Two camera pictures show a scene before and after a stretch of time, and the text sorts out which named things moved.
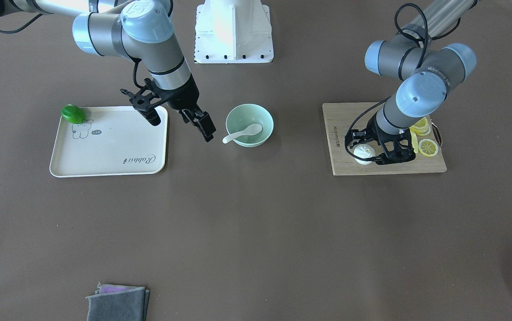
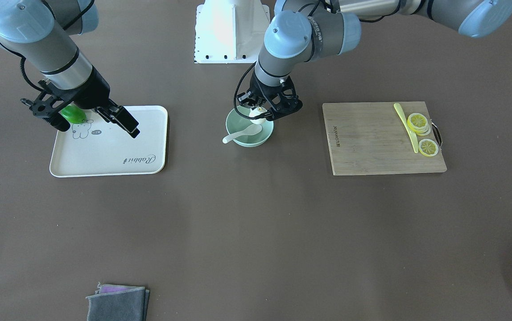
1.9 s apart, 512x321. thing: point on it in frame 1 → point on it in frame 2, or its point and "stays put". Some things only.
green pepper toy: [73, 114] stays put
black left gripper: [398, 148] → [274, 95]
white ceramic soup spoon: [252, 129] stays put
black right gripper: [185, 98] → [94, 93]
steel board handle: [437, 133] stays put
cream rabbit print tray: [111, 141] stays put
